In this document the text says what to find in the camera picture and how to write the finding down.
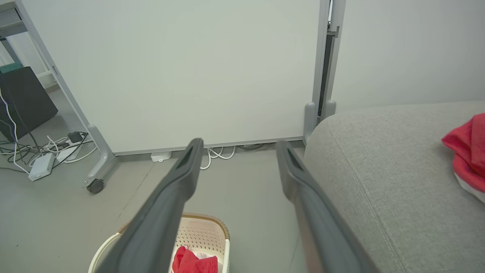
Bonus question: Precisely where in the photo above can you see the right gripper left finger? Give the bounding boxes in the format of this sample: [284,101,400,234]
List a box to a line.
[95,138,204,273]

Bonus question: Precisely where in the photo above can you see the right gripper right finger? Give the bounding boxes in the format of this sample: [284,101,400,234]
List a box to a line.
[276,140,379,273]

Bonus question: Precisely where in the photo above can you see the red and white garment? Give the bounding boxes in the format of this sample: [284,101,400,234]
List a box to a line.
[441,113,485,204]

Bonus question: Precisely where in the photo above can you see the red cloth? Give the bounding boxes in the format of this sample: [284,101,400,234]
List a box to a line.
[172,246,219,273]

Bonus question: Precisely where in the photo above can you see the grey fabric sofa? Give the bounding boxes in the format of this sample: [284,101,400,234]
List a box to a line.
[303,100,485,273]

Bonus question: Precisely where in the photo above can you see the white plastic laundry basket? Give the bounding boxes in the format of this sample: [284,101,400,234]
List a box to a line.
[88,213,231,273]

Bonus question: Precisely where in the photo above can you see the black caster wheel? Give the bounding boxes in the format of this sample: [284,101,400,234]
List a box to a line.
[86,179,105,195]

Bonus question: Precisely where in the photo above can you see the grey partition foot with caster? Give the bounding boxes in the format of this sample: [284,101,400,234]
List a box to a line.
[84,124,116,187]

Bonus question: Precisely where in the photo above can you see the wide white partition panel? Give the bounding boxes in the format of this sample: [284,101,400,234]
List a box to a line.
[14,0,331,156]

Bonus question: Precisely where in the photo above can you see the black box cabinet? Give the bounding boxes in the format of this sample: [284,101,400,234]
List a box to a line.
[0,66,59,143]

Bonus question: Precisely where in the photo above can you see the looped white cable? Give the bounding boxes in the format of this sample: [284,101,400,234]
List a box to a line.
[200,146,236,170]

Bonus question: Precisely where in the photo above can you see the white floor cables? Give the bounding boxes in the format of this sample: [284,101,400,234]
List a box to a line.
[0,87,98,176]

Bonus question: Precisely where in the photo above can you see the black floor cables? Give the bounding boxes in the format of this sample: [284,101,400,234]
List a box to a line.
[0,131,89,170]

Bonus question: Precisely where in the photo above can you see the grey metal table frame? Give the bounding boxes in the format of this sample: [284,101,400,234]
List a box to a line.
[0,0,58,90]

